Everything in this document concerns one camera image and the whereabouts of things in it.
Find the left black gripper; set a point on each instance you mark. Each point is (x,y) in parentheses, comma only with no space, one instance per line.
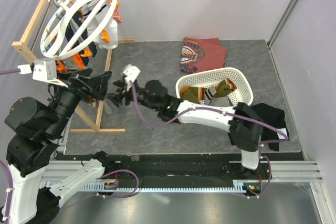
(97,84)

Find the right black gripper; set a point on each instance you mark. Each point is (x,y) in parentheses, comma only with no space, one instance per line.
(118,95)

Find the olive striped sock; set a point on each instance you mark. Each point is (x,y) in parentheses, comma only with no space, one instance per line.
(224,88)
(192,94)

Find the grey sock black stripes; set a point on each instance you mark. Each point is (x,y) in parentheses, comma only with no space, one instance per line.
(211,100)

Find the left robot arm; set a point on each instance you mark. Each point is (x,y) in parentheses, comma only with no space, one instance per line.
(37,127)

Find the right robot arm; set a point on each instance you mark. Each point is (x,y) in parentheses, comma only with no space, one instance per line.
(175,110)

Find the white round sock hanger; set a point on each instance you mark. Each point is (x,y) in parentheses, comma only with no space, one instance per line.
(66,32)

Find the white sock black stripes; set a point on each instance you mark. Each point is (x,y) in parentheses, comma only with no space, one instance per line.
(108,38)

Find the pink clothes clip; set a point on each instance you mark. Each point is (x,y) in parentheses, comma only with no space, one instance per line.
(117,16)

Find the red printed t-shirt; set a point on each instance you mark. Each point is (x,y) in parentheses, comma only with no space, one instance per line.
(198,55)

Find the white perforated plastic basket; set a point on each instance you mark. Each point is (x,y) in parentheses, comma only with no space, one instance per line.
(211,78)

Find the black folded garment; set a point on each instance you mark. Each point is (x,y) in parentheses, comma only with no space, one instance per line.
(273,127)

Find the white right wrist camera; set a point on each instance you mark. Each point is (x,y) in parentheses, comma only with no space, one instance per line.
(130,74)

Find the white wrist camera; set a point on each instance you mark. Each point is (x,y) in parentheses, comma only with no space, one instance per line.
(43,71)
(130,74)

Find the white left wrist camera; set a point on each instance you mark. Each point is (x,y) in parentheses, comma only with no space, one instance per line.
(43,71)

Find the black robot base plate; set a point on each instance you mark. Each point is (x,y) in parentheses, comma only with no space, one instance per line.
(182,170)

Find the slotted cable duct rail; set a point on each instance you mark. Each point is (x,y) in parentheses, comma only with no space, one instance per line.
(102,187)

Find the aluminium frame rail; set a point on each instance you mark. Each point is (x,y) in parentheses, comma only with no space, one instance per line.
(279,171)

